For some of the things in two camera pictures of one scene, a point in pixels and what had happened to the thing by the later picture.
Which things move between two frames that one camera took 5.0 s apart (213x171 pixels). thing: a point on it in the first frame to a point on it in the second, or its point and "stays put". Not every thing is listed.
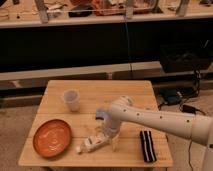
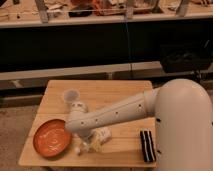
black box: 185,57 stays put
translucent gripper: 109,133 to 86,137
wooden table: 76,104 stays put
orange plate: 52,138 stays put
